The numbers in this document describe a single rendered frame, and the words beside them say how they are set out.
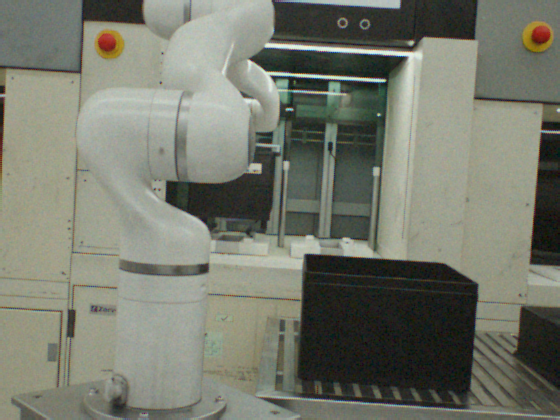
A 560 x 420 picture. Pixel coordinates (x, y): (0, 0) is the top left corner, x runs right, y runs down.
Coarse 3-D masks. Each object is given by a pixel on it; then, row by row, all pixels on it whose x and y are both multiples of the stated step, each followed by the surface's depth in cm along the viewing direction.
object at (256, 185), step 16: (256, 144) 195; (256, 160) 186; (272, 160) 185; (240, 176) 186; (256, 176) 186; (272, 176) 186; (192, 192) 186; (208, 192) 186; (224, 192) 186; (240, 192) 186; (256, 192) 186; (272, 192) 188; (192, 208) 186; (208, 208) 186; (224, 208) 186; (240, 208) 186; (256, 208) 186; (272, 208) 204
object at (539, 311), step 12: (528, 312) 136; (540, 312) 134; (552, 312) 135; (528, 324) 136; (540, 324) 130; (552, 324) 125; (528, 336) 135; (540, 336) 130; (552, 336) 125; (528, 348) 135; (540, 348) 129; (552, 348) 124; (528, 360) 135; (540, 360) 129; (552, 360) 124; (540, 372) 128; (552, 372) 124
